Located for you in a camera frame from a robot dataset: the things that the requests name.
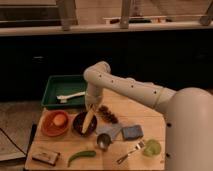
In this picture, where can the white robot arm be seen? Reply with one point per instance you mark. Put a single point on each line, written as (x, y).
(99, 77)

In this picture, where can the white brush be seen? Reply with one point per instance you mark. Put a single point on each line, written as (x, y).
(65, 98)

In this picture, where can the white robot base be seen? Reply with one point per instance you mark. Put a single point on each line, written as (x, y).
(189, 131)

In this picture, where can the brown pine cone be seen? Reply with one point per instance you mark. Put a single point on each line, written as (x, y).
(107, 115)

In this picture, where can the orange bowl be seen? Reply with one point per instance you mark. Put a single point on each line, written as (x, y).
(49, 129)

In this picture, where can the green plastic tray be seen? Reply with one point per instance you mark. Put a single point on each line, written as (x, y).
(63, 85)

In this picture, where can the metal fork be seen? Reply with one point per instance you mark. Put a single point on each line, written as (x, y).
(138, 146)

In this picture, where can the metal cup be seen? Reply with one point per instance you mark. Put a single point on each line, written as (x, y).
(103, 141)

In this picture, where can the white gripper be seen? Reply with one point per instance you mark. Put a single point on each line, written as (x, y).
(93, 96)

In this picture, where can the grey cloth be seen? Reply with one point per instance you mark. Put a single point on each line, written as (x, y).
(111, 129)

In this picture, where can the green chili pepper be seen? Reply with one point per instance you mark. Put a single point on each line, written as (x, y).
(87, 153)

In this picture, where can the yellow banana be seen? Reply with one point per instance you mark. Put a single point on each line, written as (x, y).
(88, 118)

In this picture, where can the brown wooden block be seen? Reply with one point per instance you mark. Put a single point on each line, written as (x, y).
(45, 155)

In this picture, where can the orange fruit in bowl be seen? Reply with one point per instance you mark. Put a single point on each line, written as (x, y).
(59, 120)

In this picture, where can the blue sponge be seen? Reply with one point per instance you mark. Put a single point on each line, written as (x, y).
(132, 132)

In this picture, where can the dark purple bowl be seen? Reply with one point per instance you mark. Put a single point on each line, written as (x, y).
(78, 122)

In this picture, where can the green cup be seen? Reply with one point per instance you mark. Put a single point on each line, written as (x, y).
(152, 148)

